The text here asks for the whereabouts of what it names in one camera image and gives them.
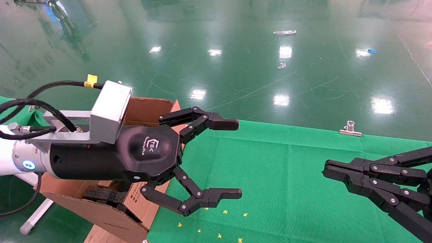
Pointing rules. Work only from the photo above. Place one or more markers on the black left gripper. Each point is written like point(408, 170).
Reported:
point(135, 155)

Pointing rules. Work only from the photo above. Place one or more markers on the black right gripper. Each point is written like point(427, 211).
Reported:
point(427, 185)

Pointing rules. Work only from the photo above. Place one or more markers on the small cardboard box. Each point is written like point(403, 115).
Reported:
point(105, 184)

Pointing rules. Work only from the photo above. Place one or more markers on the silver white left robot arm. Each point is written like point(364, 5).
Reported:
point(10, 162)

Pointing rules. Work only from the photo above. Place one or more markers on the large open cardboard carton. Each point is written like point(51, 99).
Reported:
point(101, 216)

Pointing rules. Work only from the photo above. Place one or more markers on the large green table cloth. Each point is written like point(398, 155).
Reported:
point(287, 182)

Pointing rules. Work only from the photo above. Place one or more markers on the black foam insert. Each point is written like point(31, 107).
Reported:
point(101, 195)

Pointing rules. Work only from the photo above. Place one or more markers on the small crumpled silver wrapper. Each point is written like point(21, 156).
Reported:
point(281, 65)

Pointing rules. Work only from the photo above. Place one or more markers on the long silver foil wrapper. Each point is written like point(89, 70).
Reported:
point(284, 32)

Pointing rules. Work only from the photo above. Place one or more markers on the small green draped cloth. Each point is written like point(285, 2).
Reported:
point(17, 118)

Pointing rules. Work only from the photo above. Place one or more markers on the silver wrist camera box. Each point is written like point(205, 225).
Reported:
point(108, 114)

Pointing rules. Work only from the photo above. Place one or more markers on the silver camera mounting bracket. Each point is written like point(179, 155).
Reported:
point(67, 136)

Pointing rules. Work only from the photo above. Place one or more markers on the white pipe frame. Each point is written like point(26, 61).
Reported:
point(33, 219)

